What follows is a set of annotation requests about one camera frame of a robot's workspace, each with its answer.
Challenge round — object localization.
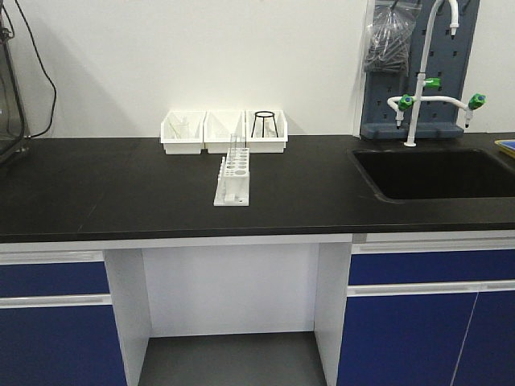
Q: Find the clear glass test tube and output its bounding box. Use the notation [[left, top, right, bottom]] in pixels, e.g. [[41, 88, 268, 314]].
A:
[[232, 134, 241, 157]]

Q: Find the white test tube rack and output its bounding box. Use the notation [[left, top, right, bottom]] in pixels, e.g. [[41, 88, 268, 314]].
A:
[[213, 148, 250, 206]]

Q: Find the blue-grey pegboard drying rack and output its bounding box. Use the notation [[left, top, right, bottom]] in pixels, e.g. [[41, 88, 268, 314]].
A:
[[360, 1, 479, 140]]

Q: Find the right white storage bin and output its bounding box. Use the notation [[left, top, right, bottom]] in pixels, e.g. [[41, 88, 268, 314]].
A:
[[245, 110, 288, 153]]

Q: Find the white storage bin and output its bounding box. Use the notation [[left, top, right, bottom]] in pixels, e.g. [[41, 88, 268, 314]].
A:
[[245, 110, 288, 153], [204, 110, 246, 154], [160, 110, 206, 154]]

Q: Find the glassware in right bin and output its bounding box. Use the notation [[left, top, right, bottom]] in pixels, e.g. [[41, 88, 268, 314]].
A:
[[254, 119, 282, 138]]

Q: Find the glass flask in middle bin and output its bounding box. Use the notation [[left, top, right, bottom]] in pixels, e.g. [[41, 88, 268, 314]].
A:
[[213, 123, 230, 142]]

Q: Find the middle white storage bin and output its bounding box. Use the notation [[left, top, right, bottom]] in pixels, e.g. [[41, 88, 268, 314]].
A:
[[204, 110, 246, 154]]

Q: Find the yellow green stirring rod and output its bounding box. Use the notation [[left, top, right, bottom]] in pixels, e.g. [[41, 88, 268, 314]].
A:
[[167, 121, 180, 139]]

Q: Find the left white storage bin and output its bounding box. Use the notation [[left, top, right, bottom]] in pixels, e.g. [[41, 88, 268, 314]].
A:
[[160, 110, 206, 154]]

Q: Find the glass beaker in left bin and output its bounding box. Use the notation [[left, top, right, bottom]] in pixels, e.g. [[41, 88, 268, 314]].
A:
[[171, 116, 189, 139]]

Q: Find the black lab sink basin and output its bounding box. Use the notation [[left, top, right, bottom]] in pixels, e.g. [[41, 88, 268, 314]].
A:
[[349, 149, 514, 202]]

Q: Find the white gooseneck lab faucet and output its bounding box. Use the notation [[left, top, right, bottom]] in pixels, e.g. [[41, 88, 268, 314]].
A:
[[387, 0, 486, 147]]

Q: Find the right blue cabinet drawer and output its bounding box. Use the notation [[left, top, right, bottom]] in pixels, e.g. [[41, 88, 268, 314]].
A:
[[348, 249, 514, 285]]

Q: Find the blue cabinet drawer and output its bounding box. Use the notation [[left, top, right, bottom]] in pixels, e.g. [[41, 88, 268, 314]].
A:
[[348, 249, 514, 285], [1, 261, 109, 298]]

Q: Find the clear plastic bag of tubes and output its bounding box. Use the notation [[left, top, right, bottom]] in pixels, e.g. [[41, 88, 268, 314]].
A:
[[363, 1, 422, 76]]

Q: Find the right blue cabinet door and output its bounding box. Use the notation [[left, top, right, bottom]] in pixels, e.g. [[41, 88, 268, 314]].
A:
[[337, 291, 514, 385]]

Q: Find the blue cabinet door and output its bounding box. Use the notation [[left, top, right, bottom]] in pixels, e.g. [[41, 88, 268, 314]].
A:
[[337, 291, 514, 385], [1, 306, 127, 385]]

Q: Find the left blue cabinet door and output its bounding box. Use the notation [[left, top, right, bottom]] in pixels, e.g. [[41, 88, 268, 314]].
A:
[[1, 306, 127, 385]]

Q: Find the left blue cabinet drawer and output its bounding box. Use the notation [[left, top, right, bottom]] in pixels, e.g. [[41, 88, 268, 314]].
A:
[[1, 261, 109, 298]]

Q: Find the metal equipment at left edge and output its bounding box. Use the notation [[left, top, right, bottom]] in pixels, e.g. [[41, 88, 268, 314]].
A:
[[1, 1, 28, 165]]

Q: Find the yellow blue tray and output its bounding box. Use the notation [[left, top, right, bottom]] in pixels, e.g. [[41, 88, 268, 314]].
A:
[[494, 139, 515, 158]]

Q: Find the black wire tripod stand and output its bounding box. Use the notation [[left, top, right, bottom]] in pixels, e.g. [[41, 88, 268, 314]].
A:
[[251, 110, 278, 138]]

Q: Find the black hanging cable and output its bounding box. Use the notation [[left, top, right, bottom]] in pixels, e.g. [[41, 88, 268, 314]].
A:
[[14, 0, 57, 139]]

